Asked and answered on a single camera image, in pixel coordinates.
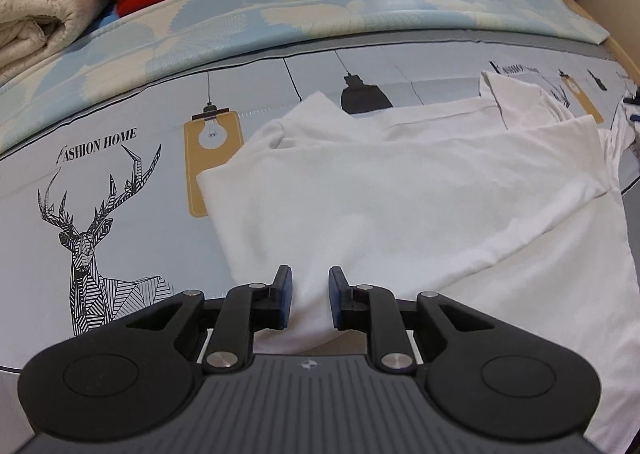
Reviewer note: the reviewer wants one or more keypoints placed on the wooden bed frame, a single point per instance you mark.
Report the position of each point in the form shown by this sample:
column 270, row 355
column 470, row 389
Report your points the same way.
column 617, row 18

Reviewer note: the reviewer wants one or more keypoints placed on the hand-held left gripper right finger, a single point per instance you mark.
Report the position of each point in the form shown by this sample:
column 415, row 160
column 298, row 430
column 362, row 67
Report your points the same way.
column 336, row 296

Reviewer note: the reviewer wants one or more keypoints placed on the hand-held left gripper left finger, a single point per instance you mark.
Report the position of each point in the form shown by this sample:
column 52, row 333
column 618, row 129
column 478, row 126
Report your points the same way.
column 284, row 296

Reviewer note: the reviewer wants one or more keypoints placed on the white t-shirt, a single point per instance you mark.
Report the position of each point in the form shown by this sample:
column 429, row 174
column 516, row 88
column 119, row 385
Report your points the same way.
column 400, row 194

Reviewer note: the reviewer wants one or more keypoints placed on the printed grey bed sheet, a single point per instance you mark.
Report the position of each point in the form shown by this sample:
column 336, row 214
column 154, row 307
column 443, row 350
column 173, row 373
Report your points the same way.
column 150, row 184

